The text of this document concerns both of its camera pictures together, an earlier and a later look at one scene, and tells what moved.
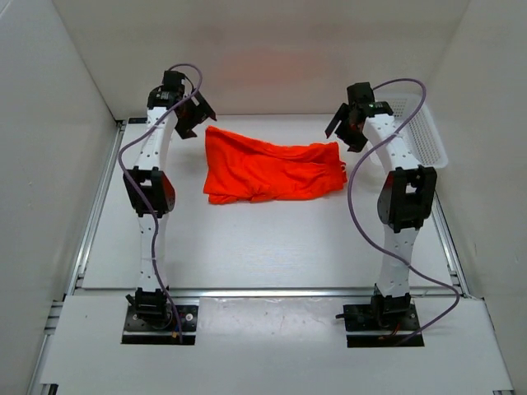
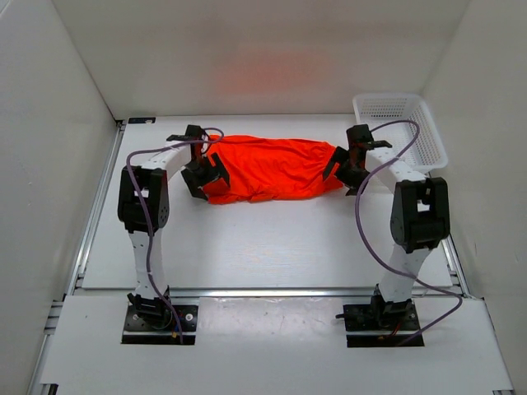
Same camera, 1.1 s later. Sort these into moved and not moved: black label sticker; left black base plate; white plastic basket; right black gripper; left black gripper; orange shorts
Moved: right black gripper; left black gripper
Not moved: black label sticker; orange shorts; left black base plate; white plastic basket
